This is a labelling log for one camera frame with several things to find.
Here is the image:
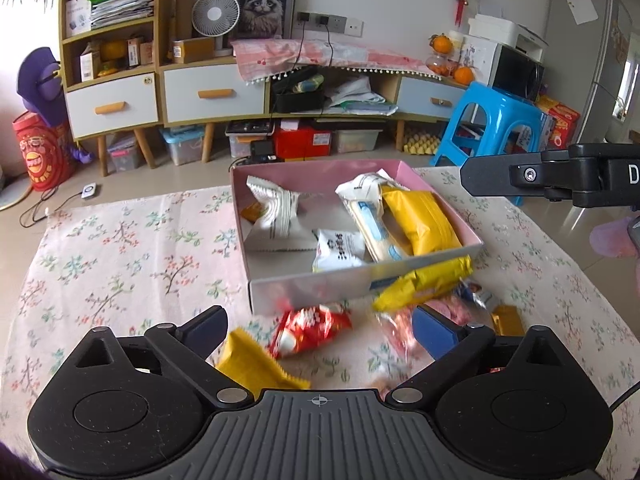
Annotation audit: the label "white drawer wooden handle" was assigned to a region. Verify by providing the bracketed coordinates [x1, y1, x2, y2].
[65, 74, 160, 140]
[163, 66, 266, 123]

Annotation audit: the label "pink floral cover cloth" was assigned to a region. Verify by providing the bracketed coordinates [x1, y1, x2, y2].
[232, 37, 463, 86]

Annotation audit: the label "small cardboard box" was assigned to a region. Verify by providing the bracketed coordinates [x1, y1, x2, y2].
[172, 36, 216, 64]

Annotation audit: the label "clear bin blue lid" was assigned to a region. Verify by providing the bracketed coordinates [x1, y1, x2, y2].
[160, 127, 207, 166]

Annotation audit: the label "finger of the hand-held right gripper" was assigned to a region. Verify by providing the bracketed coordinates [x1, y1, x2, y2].
[460, 152, 601, 202]

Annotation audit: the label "pink rice crisp packet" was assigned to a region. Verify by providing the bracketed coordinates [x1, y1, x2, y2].
[374, 294, 483, 361]

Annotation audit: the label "red round gift box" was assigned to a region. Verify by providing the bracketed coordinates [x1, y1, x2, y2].
[12, 110, 78, 192]

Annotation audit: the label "purple plush toy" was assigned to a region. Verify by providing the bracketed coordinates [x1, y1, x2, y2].
[15, 47, 95, 165]

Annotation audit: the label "white printer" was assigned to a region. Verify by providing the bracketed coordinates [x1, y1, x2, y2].
[467, 12, 549, 63]

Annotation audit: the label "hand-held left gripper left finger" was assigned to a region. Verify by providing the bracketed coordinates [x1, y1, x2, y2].
[65, 306, 253, 410]

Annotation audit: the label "bright yellow snack packet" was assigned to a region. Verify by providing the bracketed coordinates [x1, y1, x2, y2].
[381, 187, 465, 257]

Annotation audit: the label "white box dark lid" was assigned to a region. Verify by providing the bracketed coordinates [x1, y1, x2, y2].
[225, 120, 276, 158]

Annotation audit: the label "red white snack packet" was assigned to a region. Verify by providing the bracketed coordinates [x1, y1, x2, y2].
[267, 305, 354, 359]

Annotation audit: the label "framed cat picture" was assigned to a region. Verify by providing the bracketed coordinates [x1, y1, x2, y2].
[227, 0, 299, 41]

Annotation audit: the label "white printed carton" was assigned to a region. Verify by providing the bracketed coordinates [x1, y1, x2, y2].
[457, 42, 496, 87]

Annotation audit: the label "black power cable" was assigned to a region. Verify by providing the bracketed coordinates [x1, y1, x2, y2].
[319, 15, 336, 67]
[290, 11, 311, 71]

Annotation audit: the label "wooden media stand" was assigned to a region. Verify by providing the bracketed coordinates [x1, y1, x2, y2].
[267, 62, 468, 153]

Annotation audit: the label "pile of folded cloths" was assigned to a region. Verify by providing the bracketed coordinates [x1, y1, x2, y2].
[325, 76, 399, 117]

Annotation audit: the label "grey wall socket strip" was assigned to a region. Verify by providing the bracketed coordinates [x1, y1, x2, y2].
[295, 11, 347, 33]

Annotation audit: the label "colourful cardboard box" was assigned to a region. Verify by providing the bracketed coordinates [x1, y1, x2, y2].
[535, 95, 582, 152]

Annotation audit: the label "stack of papers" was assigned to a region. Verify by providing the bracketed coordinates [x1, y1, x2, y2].
[90, 0, 156, 29]

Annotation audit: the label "pink cardboard box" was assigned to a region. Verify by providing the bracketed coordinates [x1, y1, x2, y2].
[230, 159, 485, 317]

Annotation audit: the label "white paper note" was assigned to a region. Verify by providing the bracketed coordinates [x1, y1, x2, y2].
[562, 0, 599, 25]

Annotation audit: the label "clear bin white lid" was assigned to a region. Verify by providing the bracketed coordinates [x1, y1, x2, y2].
[330, 129, 385, 155]

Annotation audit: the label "white microwave oven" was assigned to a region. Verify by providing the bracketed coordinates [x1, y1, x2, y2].
[487, 42, 546, 103]

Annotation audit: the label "white round base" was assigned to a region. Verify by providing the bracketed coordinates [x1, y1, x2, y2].
[0, 172, 33, 212]

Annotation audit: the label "grey refrigerator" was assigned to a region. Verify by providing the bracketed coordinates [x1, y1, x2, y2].
[545, 0, 640, 148]

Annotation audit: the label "light blue drawer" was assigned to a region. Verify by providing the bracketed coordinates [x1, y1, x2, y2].
[397, 77, 466, 120]

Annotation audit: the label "red cardboard box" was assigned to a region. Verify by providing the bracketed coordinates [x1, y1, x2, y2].
[272, 127, 333, 161]

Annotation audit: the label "person's fuzzy clothing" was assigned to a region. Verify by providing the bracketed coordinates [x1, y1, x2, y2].
[589, 217, 640, 261]

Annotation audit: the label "small white snack packet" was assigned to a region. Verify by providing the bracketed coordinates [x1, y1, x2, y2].
[312, 229, 367, 274]

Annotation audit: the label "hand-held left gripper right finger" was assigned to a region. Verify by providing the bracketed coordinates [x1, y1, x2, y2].
[386, 306, 576, 409]

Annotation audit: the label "tall wooden shelf cabinet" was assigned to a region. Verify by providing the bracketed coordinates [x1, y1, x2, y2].
[57, 0, 175, 177]

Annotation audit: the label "large yellow biscuit packet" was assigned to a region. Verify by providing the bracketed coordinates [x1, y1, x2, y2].
[371, 255, 474, 312]

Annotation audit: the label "white brown small box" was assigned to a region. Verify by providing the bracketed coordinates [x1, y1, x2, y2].
[80, 42, 103, 81]

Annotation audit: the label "low wooden drawer cabinet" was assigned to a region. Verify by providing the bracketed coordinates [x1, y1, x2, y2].
[157, 52, 271, 163]

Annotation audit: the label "white carton on shelf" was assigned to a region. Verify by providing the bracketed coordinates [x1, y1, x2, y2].
[65, 0, 93, 37]

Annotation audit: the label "yellow egg tray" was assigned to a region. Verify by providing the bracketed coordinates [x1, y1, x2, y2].
[402, 127, 448, 156]

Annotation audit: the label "blue plastic stool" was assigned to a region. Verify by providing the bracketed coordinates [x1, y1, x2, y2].
[430, 81, 547, 207]

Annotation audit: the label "clear storage bin pink contents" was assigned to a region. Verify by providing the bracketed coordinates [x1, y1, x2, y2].
[107, 132, 144, 173]

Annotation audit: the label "mustard yellow bar packet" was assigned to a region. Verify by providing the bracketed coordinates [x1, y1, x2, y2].
[215, 328, 312, 403]

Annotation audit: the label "white desk fan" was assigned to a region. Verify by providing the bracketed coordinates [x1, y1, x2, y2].
[192, 0, 242, 57]

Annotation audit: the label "black bag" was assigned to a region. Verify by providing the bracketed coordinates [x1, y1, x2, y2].
[272, 66, 330, 113]

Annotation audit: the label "long white blue bread packet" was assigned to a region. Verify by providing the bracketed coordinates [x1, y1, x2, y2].
[334, 172, 407, 263]

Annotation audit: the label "gold snack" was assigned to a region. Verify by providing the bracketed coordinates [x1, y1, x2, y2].
[491, 305, 526, 337]

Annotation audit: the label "white pyramid snack packet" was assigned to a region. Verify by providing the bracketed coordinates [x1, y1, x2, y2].
[244, 175, 321, 255]

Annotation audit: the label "jar of small oranges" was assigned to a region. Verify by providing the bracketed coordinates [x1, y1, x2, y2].
[426, 52, 458, 77]

